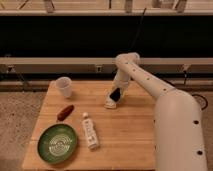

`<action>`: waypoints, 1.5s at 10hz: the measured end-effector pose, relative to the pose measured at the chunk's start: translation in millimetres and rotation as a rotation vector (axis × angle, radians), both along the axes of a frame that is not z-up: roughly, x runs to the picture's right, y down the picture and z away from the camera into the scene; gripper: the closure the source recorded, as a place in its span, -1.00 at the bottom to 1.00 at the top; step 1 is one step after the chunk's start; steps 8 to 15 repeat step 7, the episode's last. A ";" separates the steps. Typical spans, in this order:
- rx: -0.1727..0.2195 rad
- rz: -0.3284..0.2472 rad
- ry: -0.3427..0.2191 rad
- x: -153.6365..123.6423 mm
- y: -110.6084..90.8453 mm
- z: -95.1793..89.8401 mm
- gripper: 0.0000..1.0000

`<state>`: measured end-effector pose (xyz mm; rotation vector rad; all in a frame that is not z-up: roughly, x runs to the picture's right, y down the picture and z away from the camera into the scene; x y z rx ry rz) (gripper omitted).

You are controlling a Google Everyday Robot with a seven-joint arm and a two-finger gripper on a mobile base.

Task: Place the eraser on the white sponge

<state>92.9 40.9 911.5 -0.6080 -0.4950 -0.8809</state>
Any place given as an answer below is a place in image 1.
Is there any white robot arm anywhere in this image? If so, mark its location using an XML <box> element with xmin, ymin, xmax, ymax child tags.
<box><xmin>115</xmin><ymin>53</ymin><xmax>208</xmax><ymax>171</ymax></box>

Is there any white plastic cup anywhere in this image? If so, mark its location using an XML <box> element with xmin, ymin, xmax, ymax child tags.
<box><xmin>55</xmin><ymin>77</ymin><xmax>72</xmax><ymax>98</ymax></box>

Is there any green plate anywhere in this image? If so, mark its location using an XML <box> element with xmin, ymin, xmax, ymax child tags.
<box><xmin>37</xmin><ymin>124</ymin><xmax>78</xmax><ymax>164</ymax></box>

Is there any white plastic bottle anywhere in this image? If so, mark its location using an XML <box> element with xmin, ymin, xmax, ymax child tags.
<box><xmin>82</xmin><ymin>112</ymin><xmax>99</xmax><ymax>150</ymax></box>

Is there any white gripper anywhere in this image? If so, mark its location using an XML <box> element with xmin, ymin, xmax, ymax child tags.
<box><xmin>114</xmin><ymin>70</ymin><xmax>130</xmax><ymax>97</ymax></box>

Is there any brown sausage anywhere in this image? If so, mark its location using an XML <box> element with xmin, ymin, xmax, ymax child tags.
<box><xmin>57</xmin><ymin>105</ymin><xmax>74</xmax><ymax>121</ymax></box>

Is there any black eraser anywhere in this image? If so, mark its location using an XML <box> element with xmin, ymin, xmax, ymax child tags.
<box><xmin>110</xmin><ymin>88</ymin><xmax>121</xmax><ymax>102</ymax></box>

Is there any black cable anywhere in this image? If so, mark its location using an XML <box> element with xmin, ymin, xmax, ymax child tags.
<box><xmin>128</xmin><ymin>7</ymin><xmax>148</xmax><ymax>54</ymax></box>

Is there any wooden table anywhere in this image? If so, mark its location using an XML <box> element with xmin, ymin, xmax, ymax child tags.
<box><xmin>22</xmin><ymin>81</ymin><xmax>155</xmax><ymax>171</ymax></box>

